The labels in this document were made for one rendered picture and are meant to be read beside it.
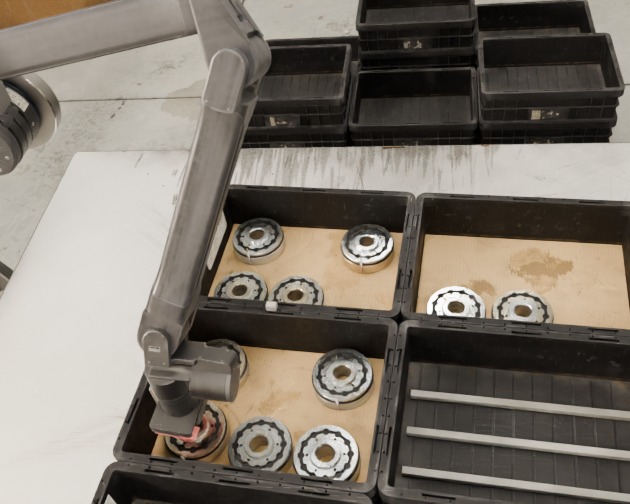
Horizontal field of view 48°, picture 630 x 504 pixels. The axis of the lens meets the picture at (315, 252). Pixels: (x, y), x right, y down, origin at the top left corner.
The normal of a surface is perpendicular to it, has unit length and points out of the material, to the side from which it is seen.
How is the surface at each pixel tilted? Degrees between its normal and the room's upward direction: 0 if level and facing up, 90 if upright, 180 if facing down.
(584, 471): 0
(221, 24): 64
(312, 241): 0
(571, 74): 0
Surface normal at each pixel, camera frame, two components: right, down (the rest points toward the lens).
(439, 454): -0.12, -0.66
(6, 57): -0.07, 0.42
